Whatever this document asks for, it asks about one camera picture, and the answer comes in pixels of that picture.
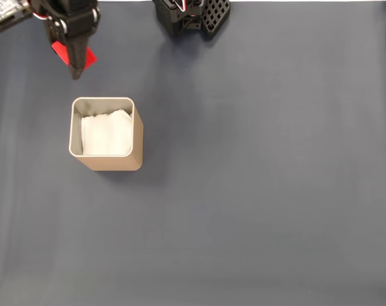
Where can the red cube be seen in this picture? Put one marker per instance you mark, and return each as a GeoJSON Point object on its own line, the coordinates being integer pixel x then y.
{"type": "Point", "coordinates": [59, 51]}

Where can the beige square box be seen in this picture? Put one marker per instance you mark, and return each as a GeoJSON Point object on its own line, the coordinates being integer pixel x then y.
{"type": "Point", "coordinates": [116, 163]}

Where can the white folded cloth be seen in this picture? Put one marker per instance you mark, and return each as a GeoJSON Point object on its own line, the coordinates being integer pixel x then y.
{"type": "Point", "coordinates": [106, 134]}

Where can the blue-grey fabric table sheet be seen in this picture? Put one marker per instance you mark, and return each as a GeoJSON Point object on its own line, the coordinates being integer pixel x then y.
{"type": "Point", "coordinates": [275, 191]}

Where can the camera circuit board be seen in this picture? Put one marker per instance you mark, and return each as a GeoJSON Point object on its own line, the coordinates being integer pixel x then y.
{"type": "Point", "coordinates": [4, 12]}

